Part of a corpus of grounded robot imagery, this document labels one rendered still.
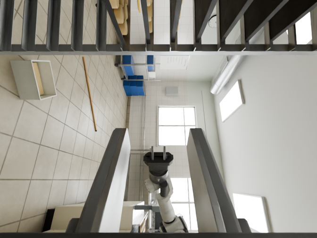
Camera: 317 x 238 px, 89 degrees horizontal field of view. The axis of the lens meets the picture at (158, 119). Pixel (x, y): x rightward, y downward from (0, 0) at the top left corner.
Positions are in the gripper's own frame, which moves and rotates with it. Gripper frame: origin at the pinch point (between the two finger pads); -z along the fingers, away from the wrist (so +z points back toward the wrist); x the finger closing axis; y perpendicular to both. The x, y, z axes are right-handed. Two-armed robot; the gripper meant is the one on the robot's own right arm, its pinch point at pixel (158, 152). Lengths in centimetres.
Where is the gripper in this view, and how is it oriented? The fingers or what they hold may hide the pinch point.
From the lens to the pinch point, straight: 67.4
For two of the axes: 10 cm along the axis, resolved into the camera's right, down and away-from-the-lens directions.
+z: 0.0, 7.6, 6.5
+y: 0.0, 6.5, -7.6
